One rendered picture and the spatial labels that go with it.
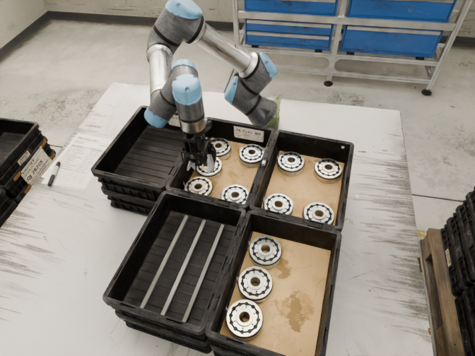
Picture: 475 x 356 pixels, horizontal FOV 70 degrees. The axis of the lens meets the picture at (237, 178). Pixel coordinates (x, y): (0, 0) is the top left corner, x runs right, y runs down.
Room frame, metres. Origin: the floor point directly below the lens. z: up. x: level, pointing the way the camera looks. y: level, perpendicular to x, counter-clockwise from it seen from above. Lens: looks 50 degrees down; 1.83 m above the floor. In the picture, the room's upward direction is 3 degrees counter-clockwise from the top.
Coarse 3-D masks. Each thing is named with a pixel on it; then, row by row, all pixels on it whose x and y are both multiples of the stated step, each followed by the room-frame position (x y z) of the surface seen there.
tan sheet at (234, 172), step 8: (232, 144) 1.04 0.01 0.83; (240, 144) 1.04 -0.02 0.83; (232, 152) 1.00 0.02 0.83; (224, 160) 0.95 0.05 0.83; (232, 160) 0.95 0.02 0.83; (224, 168) 0.91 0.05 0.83; (232, 168) 0.91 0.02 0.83; (240, 168) 0.90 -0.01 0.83; (248, 168) 0.90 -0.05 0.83; (256, 168) 0.90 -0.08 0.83; (192, 176) 0.88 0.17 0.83; (224, 176) 0.87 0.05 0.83; (232, 176) 0.87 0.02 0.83; (240, 176) 0.86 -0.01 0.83; (248, 176) 0.86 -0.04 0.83; (216, 184) 0.83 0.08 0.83; (224, 184) 0.83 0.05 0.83; (232, 184) 0.82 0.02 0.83; (240, 184) 0.82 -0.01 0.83; (248, 184) 0.82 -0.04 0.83; (216, 192) 0.79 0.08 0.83
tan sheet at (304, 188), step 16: (304, 160) 0.92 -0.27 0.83; (272, 176) 0.85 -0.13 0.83; (288, 176) 0.85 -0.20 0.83; (304, 176) 0.84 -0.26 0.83; (272, 192) 0.77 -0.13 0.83; (288, 192) 0.77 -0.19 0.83; (304, 192) 0.77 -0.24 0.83; (320, 192) 0.76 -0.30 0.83; (336, 192) 0.76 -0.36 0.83; (304, 208) 0.69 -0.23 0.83; (336, 208) 0.69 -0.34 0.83
